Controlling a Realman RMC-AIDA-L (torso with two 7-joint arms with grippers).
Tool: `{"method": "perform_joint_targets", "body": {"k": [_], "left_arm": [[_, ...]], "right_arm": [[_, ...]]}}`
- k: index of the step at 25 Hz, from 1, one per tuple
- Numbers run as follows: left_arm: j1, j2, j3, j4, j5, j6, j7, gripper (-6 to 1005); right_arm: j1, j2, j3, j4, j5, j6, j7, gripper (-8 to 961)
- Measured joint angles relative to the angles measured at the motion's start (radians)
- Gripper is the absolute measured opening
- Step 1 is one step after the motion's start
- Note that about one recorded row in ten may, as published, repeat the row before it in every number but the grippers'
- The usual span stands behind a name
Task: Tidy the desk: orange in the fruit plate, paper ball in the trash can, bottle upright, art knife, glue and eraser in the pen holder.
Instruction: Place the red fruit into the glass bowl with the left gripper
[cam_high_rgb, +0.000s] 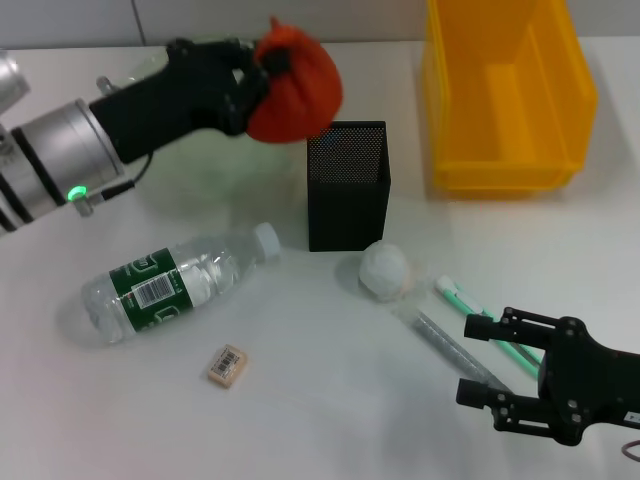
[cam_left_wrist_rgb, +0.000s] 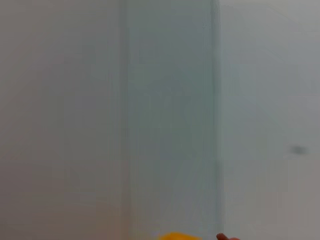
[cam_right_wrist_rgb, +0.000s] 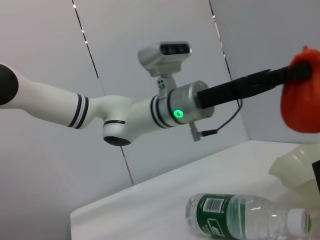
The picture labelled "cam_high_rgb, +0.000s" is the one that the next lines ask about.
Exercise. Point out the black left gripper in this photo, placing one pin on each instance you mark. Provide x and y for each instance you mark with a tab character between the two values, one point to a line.
165	105

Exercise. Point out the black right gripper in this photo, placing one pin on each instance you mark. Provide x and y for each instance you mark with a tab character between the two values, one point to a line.
590	385

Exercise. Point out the red-orange orange fruit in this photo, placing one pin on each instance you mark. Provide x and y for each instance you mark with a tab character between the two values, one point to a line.
305	95

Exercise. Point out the mint green utility knife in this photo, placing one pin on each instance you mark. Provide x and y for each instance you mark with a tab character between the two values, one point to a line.
452	294

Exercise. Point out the white paper ball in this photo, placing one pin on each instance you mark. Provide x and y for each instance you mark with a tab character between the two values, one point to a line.
385	270

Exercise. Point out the clear green-label water bottle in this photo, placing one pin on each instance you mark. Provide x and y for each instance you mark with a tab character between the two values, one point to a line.
150	290

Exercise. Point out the grey pen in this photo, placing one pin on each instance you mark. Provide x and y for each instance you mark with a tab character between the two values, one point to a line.
440	337

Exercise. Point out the pale green glass fruit plate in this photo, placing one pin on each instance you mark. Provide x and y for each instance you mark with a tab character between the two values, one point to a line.
210	162

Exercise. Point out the black mesh pen holder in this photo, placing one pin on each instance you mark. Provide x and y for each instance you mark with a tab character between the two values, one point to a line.
345	210

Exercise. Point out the beige eraser with barcode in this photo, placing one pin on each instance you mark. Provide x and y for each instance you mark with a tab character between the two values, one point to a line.
227	365

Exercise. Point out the silver wrist connector fitting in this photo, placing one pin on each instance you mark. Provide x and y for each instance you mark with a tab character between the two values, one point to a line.
106	85

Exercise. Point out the yellow plastic storage bin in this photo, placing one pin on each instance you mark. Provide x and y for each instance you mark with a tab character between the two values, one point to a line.
505	170

